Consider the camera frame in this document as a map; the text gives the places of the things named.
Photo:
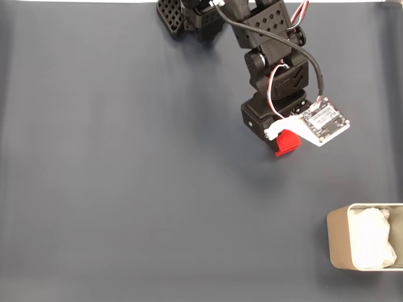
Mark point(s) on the red cube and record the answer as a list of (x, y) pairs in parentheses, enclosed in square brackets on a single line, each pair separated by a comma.
[(288, 143)]

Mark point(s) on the beige rounded box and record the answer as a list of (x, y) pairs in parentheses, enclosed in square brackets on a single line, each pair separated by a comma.
[(338, 239)]

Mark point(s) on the white crumpled cloth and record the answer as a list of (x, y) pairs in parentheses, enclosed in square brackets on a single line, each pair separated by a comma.
[(371, 239)]

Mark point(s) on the dark blue table mat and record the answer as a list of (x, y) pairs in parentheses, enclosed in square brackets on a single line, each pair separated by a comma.
[(126, 157)]

